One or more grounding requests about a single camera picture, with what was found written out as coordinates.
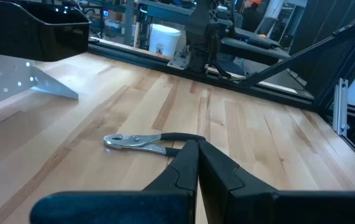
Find aluminium extrusion post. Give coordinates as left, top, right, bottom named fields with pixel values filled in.
left=332, top=77, right=350, bottom=138

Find small glossy black bin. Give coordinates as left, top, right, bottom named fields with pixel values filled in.
left=0, top=0, right=92, bottom=62

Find white metal pegboard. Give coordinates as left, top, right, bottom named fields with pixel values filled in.
left=0, top=51, right=79, bottom=135

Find black table edge rail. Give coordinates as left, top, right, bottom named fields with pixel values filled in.
left=87, top=39, right=324, bottom=111

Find black frame brace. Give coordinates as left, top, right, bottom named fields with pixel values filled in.
left=238, top=9, right=355, bottom=88

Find person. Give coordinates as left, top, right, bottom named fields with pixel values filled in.
left=239, top=0, right=267, bottom=34

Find white plastic bucket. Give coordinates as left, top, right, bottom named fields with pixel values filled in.
left=148, top=23, right=182, bottom=58

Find black-handled slip-joint pliers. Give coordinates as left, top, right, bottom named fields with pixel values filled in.
left=103, top=132, right=207, bottom=157

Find blue-grey metal shelving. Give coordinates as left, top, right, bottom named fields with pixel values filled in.
left=80, top=0, right=197, bottom=47

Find dark grey desk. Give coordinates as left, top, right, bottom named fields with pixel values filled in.
left=219, top=27, right=291, bottom=67

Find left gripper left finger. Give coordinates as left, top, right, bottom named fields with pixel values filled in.
left=29, top=139, right=200, bottom=224

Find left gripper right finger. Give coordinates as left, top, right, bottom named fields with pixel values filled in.
left=198, top=139, right=355, bottom=224

